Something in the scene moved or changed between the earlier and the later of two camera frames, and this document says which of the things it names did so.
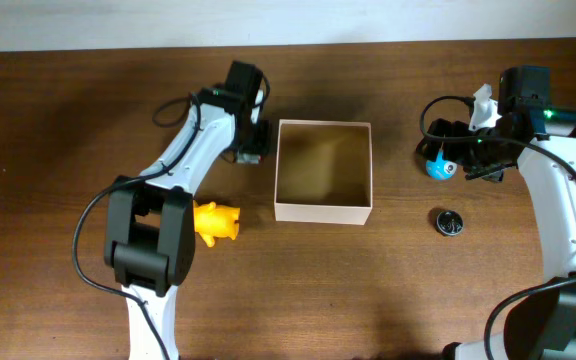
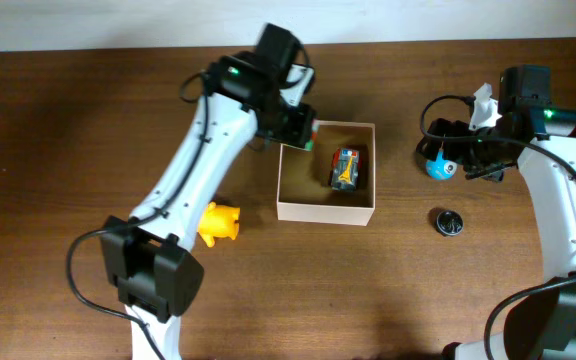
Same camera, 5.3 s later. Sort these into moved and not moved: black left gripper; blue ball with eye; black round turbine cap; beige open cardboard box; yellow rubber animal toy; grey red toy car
Moved: grey red toy car; black left gripper
Not moved: beige open cardboard box; blue ball with eye; yellow rubber animal toy; black round turbine cap
